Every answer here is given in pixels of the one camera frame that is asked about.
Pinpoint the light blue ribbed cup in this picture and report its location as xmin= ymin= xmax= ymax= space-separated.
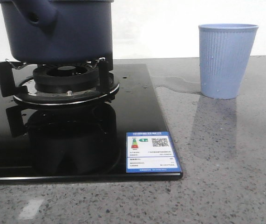
xmin=198 ymin=23 xmax=259 ymax=99

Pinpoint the black burner with pot support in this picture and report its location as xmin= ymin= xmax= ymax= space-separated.
xmin=0 ymin=57 xmax=120 ymax=107

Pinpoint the dark blue pot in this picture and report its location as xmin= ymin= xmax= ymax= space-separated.
xmin=0 ymin=0 xmax=112 ymax=64

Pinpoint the black glass gas stove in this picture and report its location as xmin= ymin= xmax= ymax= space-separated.
xmin=0 ymin=64 xmax=183 ymax=184

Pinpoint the blue energy label sticker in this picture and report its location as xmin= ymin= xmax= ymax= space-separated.
xmin=126 ymin=131 xmax=182 ymax=174

